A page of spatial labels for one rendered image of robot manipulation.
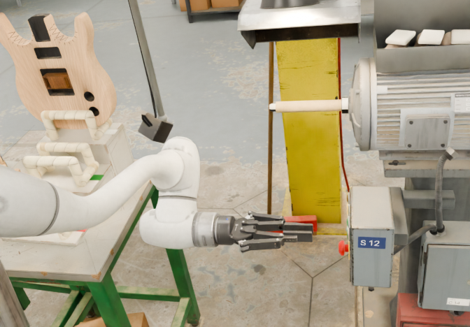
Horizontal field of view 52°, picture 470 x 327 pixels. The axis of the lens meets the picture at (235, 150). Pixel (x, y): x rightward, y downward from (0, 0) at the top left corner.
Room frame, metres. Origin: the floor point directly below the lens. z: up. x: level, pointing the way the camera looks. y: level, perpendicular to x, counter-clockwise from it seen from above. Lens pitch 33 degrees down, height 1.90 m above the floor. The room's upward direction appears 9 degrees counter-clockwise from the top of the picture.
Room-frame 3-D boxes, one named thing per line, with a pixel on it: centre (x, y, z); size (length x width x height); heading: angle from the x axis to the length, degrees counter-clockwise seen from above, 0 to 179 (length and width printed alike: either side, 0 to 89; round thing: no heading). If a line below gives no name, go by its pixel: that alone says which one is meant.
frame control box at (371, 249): (0.89, -0.37, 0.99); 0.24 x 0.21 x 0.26; 74
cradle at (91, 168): (1.36, 0.49, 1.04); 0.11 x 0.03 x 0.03; 163
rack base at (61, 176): (1.39, 0.58, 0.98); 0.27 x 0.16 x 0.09; 73
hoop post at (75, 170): (1.32, 0.52, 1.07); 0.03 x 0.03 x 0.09
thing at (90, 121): (1.47, 0.47, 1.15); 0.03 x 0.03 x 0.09
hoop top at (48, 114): (1.50, 0.55, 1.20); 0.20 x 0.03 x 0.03; 72
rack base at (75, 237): (1.24, 0.63, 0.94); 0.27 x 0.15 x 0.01; 73
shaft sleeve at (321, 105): (1.18, -0.22, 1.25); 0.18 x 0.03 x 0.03; 74
